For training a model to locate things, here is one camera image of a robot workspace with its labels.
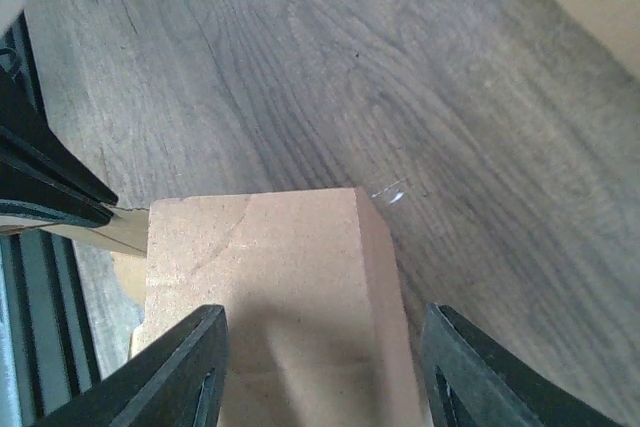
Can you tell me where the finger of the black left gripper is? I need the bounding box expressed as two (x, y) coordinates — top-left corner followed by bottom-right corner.
(1, 156), (113, 235)
(1, 69), (118, 205)

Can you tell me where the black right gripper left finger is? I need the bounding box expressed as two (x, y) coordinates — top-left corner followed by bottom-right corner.
(36, 305), (229, 426)

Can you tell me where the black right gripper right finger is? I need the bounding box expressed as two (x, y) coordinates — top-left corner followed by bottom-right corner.
(421, 303), (617, 426)

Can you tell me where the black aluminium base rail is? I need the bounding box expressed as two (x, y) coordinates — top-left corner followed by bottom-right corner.
(1, 218), (101, 426)

